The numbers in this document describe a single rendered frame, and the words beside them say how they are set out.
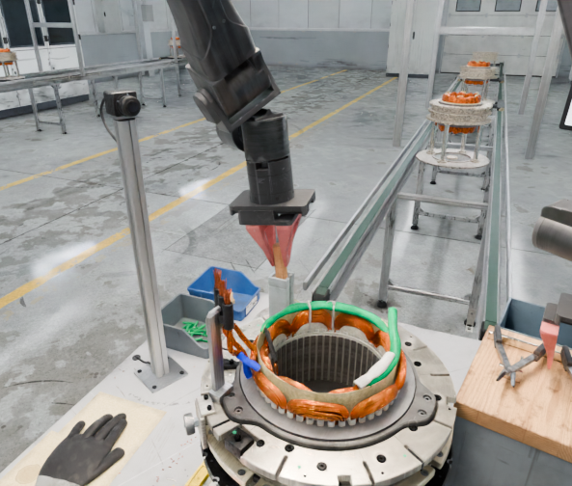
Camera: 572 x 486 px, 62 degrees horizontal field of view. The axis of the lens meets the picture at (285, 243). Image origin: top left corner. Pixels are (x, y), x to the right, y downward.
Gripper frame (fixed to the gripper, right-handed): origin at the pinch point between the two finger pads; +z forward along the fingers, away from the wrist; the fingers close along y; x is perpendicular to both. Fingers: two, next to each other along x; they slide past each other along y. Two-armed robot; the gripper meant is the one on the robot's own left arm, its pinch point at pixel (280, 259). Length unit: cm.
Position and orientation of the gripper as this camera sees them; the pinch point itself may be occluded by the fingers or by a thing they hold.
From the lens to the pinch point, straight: 65.8
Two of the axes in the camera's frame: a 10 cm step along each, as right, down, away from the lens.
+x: -2.6, 4.3, -8.7
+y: -9.6, -0.2, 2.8
